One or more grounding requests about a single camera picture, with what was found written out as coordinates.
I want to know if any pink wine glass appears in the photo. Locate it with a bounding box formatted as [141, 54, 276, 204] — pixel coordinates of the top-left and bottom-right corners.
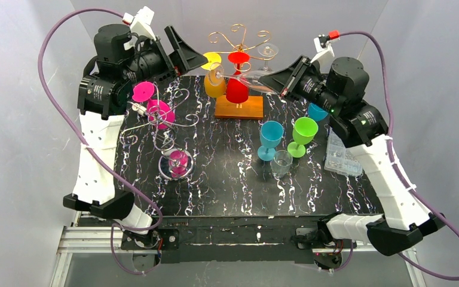
[131, 81, 175, 130]

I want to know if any clear plastic screw box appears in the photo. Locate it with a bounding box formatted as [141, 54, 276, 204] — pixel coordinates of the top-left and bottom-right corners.
[324, 129, 363, 177]

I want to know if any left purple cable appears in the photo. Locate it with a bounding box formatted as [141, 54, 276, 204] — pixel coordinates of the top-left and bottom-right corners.
[37, 8, 165, 276]

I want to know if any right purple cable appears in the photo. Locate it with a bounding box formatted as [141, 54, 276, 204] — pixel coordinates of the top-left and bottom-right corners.
[338, 30, 459, 282]

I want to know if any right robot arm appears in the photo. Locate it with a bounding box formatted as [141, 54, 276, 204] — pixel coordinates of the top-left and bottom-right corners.
[259, 56, 444, 256]

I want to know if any orange yellow wine glass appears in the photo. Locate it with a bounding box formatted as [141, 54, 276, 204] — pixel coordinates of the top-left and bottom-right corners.
[201, 52, 226, 98]

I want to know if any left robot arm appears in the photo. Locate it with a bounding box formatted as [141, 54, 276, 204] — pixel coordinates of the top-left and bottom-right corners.
[63, 24, 208, 235]

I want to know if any gold wire glass rack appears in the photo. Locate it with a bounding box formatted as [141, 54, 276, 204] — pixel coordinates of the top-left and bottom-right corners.
[208, 23, 271, 120]

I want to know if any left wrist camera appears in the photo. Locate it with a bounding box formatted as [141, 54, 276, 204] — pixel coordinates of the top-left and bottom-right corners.
[122, 6, 157, 41]

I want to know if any blue wine glass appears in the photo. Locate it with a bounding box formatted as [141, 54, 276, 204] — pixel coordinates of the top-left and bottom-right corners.
[308, 103, 328, 122]

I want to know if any red wine glass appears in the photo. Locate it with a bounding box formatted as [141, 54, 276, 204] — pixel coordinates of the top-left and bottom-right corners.
[226, 51, 250, 104]

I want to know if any teal wine glass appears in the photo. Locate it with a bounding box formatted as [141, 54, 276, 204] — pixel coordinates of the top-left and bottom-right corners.
[258, 121, 284, 161]

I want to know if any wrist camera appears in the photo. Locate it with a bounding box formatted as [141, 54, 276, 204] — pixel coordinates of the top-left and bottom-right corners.
[310, 30, 340, 66]
[122, 6, 157, 41]

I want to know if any silver wire glass rack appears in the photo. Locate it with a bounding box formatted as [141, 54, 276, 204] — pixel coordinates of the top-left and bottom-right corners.
[119, 84, 199, 181]

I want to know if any clear ribbed wine glass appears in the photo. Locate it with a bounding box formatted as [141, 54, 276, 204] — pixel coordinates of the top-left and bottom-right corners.
[271, 150, 293, 179]

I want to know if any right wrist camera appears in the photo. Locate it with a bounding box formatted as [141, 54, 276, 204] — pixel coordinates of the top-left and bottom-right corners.
[310, 30, 340, 66]

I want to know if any purple cable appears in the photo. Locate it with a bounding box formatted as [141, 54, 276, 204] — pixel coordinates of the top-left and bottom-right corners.
[37, 8, 165, 276]
[338, 30, 459, 282]

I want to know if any clear wine glass on gold rack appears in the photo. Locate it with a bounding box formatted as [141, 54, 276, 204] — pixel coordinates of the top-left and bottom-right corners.
[258, 43, 279, 72]

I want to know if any green wine glass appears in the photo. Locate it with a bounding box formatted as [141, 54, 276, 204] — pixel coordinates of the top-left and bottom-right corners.
[287, 117, 319, 158]

